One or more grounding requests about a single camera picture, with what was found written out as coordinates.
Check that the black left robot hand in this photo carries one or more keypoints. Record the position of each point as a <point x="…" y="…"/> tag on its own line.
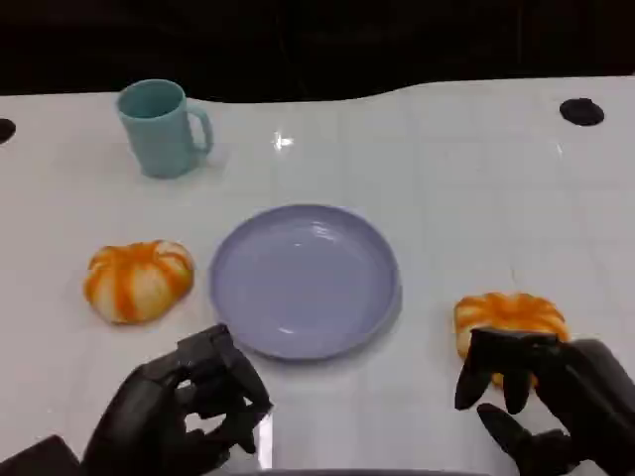
<point x="144" y="416"/>

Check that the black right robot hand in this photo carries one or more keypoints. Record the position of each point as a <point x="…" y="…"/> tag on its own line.
<point x="590" y="392"/>

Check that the orange and white bread roll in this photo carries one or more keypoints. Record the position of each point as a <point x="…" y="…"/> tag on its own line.
<point x="511" y="310"/>
<point x="136" y="282"/>

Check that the lilac plate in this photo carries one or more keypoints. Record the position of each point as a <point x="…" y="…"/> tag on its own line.
<point x="302" y="282"/>

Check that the pale green mug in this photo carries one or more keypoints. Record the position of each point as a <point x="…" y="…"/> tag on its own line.
<point x="159" y="139"/>

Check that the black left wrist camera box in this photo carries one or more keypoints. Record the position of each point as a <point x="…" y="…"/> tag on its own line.
<point x="39" y="458"/>

